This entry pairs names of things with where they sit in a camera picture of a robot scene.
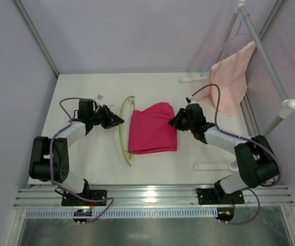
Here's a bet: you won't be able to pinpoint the green plastic hanger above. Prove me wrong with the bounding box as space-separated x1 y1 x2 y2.
118 96 135 167

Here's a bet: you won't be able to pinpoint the pink trousers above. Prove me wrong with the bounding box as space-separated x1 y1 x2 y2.
128 102 178 155

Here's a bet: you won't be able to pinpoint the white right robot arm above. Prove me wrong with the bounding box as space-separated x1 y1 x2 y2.
169 103 282 203

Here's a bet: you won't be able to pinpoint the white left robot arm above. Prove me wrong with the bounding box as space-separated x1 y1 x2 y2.
29 95 124 202

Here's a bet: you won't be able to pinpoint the light pink towel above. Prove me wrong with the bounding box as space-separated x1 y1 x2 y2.
194 41 255 117

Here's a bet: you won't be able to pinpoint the left electronics board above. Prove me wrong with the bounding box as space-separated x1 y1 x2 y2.
72 209 92 226

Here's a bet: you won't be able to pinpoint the electronics board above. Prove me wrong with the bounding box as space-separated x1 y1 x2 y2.
215 207 234 223
72 209 92 226

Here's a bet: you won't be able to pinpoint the right electronics board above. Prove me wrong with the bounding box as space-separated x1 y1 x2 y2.
215 207 234 223

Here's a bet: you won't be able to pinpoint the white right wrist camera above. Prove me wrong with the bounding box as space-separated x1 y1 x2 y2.
185 96 198 105

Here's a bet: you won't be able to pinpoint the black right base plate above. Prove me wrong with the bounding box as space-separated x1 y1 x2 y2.
195 188 245 205

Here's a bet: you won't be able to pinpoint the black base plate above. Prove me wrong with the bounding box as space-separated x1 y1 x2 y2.
61 190 107 207
195 188 245 205

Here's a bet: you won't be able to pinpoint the aluminium front rail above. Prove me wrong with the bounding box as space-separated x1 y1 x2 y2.
13 184 294 209

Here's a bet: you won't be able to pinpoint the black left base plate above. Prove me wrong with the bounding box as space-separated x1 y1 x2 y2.
61 190 107 207

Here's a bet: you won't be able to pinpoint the slotted cable duct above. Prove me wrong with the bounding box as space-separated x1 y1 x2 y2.
25 207 217 219

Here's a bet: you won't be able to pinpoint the white clothes rack frame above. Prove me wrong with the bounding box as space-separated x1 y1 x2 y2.
184 1 295 183

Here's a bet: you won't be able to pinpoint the blue wire hanger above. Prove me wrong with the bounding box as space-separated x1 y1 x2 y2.
200 12 253 78

